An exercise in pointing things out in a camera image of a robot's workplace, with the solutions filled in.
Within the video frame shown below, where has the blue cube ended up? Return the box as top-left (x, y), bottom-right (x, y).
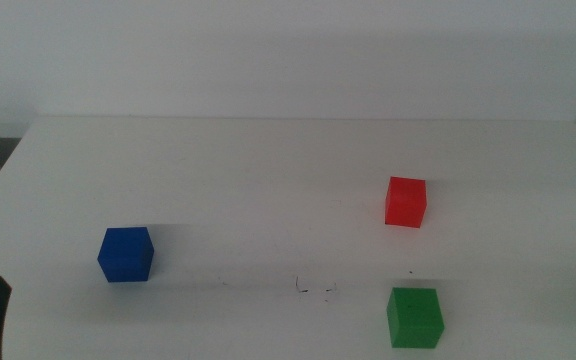
top-left (96, 226), bottom-right (156, 284)

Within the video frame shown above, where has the green cube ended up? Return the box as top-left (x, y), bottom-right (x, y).
top-left (386, 286), bottom-right (446, 350)

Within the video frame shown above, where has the red cube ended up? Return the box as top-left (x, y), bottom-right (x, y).
top-left (384, 175), bottom-right (428, 230)

